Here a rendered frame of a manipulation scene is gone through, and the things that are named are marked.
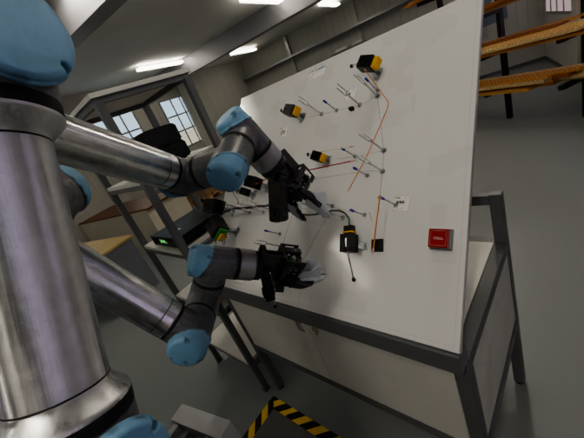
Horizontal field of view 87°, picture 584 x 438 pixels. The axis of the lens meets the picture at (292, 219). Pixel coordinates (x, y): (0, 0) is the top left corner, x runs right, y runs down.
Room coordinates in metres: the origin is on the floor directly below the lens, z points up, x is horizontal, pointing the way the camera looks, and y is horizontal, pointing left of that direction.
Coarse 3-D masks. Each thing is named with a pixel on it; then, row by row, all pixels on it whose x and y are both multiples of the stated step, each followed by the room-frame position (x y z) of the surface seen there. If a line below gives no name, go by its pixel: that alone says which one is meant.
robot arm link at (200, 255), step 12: (192, 252) 0.63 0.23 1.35; (204, 252) 0.63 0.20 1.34; (216, 252) 0.64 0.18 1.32; (228, 252) 0.65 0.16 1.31; (240, 252) 0.66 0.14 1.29; (192, 264) 0.61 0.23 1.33; (204, 264) 0.61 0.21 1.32; (216, 264) 0.62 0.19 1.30; (228, 264) 0.63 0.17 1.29; (240, 264) 0.63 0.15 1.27; (204, 276) 0.62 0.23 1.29; (216, 276) 0.62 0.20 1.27; (228, 276) 0.63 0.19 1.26
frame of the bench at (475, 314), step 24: (480, 240) 0.99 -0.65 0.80; (480, 288) 0.77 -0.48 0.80; (480, 312) 0.68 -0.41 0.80; (480, 336) 0.63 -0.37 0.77; (264, 360) 1.42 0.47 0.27; (288, 360) 1.21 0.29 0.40; (336, 384) 0.98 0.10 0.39; (504, 384) 0.73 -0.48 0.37; (384, 408) 0.81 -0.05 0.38; (480, 408) 0.56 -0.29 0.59; (432, 432) 0.68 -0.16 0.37; (480, 432) 0.56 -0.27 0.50
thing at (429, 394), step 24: (312, 336) 1.00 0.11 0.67; (336, 336) 0.89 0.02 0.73; (336, 360) 0.93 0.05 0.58; (360, 360) 0.83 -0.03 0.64; (384, 360) 0.75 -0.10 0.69; (408, 360) 0.68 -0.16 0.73; (360, 384) 0.87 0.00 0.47; (384, 384) 0.78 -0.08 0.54; (408, 384) 0.70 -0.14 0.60; (432, 384) 0.64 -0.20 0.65; (456, 384) 0.58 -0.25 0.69; (408, 408) 0.73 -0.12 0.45; (432, 408) 0.66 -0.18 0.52; (456, 408) 0.60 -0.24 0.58; (456, 432) 0.61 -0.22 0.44
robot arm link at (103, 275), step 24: (96, 264) 0.53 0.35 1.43; (96, 288) 0.51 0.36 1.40; (120, 288) 0.51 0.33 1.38; (144, 288) 0.53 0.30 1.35; (120, 312) 0.50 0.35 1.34; (144, 312) 0.50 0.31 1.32; (168, 312) 0.51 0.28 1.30; (192, 312) 0.54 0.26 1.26; (168, 336) 0.50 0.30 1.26; (192, 336) 0.49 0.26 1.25; (192, 360) 0.48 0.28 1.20
